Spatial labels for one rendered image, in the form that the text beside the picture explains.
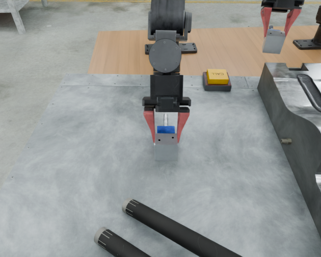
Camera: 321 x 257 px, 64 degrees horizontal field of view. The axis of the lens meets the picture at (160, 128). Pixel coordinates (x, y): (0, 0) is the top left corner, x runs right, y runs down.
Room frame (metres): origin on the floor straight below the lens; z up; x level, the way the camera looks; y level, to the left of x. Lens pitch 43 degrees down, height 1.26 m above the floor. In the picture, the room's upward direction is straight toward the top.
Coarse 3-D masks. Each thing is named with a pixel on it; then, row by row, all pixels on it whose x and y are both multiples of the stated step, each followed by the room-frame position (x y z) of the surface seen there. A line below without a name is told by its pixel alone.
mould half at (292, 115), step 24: (264, 72) 0.65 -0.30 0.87; (288, 72) 0.62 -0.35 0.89; (312, 72) 0.62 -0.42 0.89; (264, 96) 0.60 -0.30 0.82; (288, 96) 0.52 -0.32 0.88; (288, 120) 0.44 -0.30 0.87; (312, 120) 0.38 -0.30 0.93; (312, 144) 0.34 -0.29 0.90; (312, 168) 0.31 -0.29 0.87; (312, 192) 0.27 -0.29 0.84; (312, 216) 0.24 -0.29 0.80
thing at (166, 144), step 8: (160, 128) 0.45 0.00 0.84; (168, 128) 0.45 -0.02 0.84; (160, 136) 0.41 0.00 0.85; (168, 136) 0.41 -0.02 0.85; (176, 136) 0.41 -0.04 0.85; (160, 144) 0.38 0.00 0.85; (168, 144) 0.38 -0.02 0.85; (176, 144) 0.38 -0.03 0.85; (160, 152) 0.38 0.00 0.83; (168, 152) 0.38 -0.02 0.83; (176, 152) 0.38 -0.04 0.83; (160, 160) 0.38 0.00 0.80; (168, 160) 0.38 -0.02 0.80; (176, 160) 0.38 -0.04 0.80
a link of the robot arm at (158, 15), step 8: (152, 0) 0.54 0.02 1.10; (160, 0) 0.54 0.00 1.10; (168, 0) 0.54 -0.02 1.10; (176, 0) 0.54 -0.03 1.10; (184, 0) 0.54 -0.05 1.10; (152, 8) 0.52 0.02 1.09; (160, 8) 0.52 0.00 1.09; (168, 8) 0.52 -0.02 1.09; (176, 8) 0.52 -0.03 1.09; (184, 8) 0.52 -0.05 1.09; (152, 16) 0.51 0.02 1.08; (160, 16) 0.51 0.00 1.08; (168, 16) 0.51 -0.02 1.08; (176, 16) 0.51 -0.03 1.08; (152, 24) 0.50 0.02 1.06; (160, 24) 0.50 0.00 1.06; (168, 24) 0.50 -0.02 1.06; (176, 24) 0.50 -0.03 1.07; (152, 32) 0.51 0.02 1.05; (176, 32) 0.50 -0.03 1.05
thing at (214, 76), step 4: (208, 72) 0.71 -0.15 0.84; (212, 72) 0.71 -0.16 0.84; (216, 72) 0.71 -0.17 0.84; (220, 72) 0.71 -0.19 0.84; (224, 72) 0.71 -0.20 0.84; (208, 76) 0.68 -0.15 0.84; (212, 76) 0.68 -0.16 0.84; (216, 76) 0.68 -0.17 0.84; (220, 76) 0.68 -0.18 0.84; (224, 76) 0.68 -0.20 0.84; (208, 80) 0.67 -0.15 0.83; (212, 80) 0.67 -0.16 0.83; (216, 80) 0.67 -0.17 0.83; (220, 80) 0.67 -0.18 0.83; (224, 80) 0.67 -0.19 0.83; (228, 80) 0.67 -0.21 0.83
